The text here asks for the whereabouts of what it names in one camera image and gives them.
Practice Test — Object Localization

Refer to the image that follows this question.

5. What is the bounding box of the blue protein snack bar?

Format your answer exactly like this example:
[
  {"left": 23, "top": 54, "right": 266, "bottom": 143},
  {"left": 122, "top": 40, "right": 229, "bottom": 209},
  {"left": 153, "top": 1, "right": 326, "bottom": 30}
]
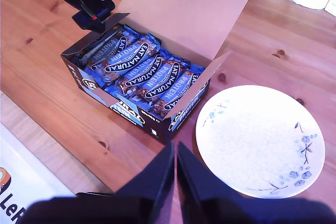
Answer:
[
  {"left": 152, "top": 63, "right": 205, "bottom": 119},
  {"left": 85, "top": 34, "right": 161, "bottom": 83},
  {"left": 115, "top": 50, "right": 174, "bottom": 96},
  {"left": 77, "top": 26, "right": 137, "bottom": 66},
  {"left": 131, "top": 58, "right": 191, "bottom": 109}
]

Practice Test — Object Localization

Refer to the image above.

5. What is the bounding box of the white board with logo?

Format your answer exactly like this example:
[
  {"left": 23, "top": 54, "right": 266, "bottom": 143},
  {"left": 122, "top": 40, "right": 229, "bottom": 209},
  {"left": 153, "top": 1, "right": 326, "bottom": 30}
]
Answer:
[{"left": 0, "top": 121, "right": 77, "bottom": 224}]

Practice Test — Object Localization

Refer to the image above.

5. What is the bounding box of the black blue snackbar carton box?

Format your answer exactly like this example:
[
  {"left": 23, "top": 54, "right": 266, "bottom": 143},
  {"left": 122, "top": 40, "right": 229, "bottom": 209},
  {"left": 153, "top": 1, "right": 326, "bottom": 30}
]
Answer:
[{"left": 60, "top": 0, "right": 257, "bottom": 146}]

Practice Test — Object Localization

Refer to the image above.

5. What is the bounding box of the white plate with blue flowers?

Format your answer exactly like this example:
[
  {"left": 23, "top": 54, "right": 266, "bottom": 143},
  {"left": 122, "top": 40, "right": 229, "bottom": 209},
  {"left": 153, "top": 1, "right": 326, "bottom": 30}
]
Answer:
[{"left": 195, "top": 84, "right": 326, "bottom": 200}]

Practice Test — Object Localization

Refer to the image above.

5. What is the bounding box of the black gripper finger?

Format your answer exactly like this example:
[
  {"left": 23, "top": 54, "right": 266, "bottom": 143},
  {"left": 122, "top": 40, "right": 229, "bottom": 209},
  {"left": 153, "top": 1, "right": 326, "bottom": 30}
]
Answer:
[
  {"left": 177, "top": 142, "right": 244, "bottom": 224},
  {"left": 114, "top": 142, "right": 176, "bottom": 224},
  {"left": 72, "top": 10, "right": 106, "bottom": 33},
  {"left": 97, "top": 13, "right": 131, "bottom": 33}
]

